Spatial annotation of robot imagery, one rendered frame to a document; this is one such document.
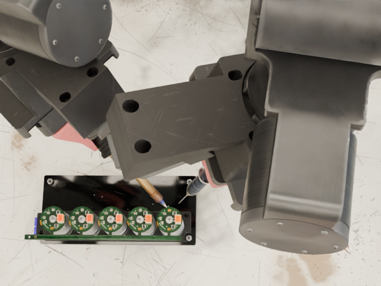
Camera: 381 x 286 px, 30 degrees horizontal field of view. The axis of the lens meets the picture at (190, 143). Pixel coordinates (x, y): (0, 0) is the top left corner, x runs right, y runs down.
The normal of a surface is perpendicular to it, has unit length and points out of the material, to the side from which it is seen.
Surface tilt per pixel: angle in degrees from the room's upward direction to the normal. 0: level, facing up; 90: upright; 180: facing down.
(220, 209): 0
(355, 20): 45
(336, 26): 51
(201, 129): 19
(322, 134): 9
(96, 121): 62
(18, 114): 28
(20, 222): 0
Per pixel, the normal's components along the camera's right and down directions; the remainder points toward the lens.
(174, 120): 0.28, -0.34
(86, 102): 0.60, 0.48
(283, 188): -0.01, -0.40
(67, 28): 0.76, 0.30
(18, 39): -0.59, 0.68
